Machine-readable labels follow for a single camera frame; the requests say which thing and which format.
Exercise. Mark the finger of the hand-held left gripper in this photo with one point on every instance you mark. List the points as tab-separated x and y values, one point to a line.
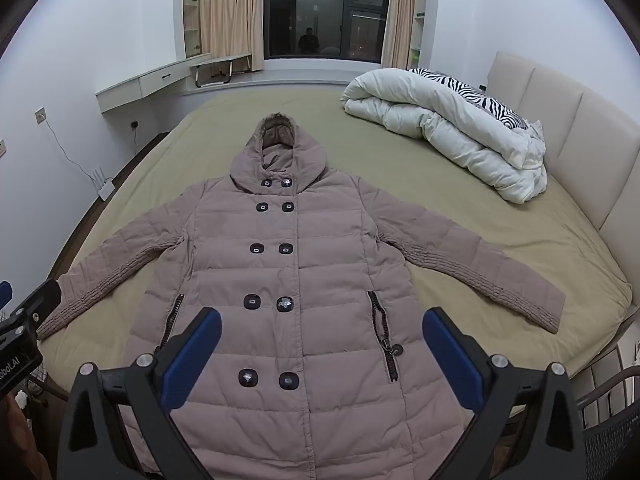
4	294
42	297

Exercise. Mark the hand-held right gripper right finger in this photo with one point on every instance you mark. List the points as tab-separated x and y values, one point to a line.
452	360

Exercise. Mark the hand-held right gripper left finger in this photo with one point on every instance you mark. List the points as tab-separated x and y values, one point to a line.
192	355

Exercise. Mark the mauve hooded puffer coat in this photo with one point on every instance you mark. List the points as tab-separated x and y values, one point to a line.
325	270

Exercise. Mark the white wifi router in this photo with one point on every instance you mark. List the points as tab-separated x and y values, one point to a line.
106	189

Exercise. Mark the white folded duvet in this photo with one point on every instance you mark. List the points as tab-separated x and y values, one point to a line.
450	130

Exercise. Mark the bed with olive sheet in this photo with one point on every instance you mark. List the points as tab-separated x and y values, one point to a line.
350	145

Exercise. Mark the beige padded headboard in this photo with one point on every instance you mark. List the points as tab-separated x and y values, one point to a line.
575	135

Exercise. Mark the zebra print pillow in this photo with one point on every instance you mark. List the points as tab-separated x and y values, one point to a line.
480	95

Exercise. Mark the small folding table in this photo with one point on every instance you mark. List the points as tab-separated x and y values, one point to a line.
220	62

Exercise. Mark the white built-in shelf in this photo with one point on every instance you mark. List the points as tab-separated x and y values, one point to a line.
191	10
420	30

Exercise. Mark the beige curtain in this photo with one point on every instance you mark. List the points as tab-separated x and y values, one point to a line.
230	15
400	20

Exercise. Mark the dark window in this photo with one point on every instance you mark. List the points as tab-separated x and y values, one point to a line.
310	10

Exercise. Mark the white wall desk with drawer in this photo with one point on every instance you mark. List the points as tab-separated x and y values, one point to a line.
145	82

